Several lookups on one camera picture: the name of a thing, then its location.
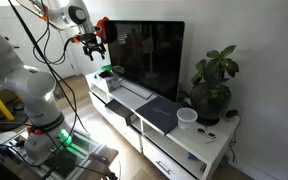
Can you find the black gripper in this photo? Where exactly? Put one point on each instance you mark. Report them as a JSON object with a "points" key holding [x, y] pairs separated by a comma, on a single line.
{"points": [[90, 45]]}

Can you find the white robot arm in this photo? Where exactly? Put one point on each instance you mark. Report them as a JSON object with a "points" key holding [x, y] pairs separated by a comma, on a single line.
{"points": [[36, 89]]}

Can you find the robot base platform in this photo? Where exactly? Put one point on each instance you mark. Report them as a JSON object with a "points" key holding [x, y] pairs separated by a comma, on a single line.
{"points": [[79, 154]]}

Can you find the green object behind box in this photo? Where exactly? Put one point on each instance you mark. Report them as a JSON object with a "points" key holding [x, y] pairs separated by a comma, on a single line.
{"points": [[107, 67]]}

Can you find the white tv stand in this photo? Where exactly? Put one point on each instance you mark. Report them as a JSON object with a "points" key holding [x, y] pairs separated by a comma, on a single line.
{"points": [[180, 154]]}

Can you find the red round cap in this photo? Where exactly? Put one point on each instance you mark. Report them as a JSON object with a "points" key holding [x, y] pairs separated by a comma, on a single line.
{"points": [[102, 30]]}

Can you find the black flat screen tv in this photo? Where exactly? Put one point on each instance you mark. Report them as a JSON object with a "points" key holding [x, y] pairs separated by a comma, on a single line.
{"points": [[147, 53]]}

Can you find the white door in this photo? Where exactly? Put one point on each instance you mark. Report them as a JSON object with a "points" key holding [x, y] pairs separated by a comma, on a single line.
{"points": [[11, 27]]}

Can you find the dark blue flat book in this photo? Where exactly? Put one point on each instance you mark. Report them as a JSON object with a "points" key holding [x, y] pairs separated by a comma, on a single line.
{"points": [[161, 112]]}

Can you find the clear plastic cup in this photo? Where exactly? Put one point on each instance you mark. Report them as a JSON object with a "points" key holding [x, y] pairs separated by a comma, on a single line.
{"points": [[186, 118]]}

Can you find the green potted plant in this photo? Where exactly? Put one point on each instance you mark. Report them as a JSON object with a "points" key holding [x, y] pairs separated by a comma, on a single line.
{"points": [[210, 97]]}

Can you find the black sunglasses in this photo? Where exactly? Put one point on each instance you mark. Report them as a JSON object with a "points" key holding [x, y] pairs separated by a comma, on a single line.
{"points": [[206, 134]]}

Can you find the black power adapter with cable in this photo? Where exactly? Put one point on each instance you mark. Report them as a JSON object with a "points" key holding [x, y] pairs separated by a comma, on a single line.
{"points": [[231, 114]]}

